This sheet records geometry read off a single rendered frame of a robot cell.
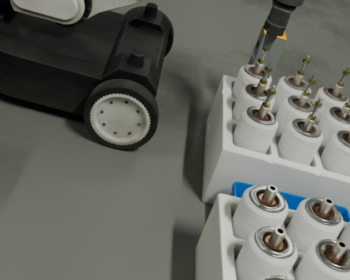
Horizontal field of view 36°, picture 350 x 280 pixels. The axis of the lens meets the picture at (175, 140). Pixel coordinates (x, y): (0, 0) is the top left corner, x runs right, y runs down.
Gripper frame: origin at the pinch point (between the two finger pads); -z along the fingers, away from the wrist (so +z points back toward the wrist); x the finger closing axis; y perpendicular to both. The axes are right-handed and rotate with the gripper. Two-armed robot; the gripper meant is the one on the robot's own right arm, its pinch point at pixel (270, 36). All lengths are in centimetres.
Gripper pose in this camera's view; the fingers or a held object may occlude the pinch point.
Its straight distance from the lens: 152.5
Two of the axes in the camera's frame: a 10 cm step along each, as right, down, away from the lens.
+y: 9.2, 3.8, -1.1
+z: 2.6, -7.9, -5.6
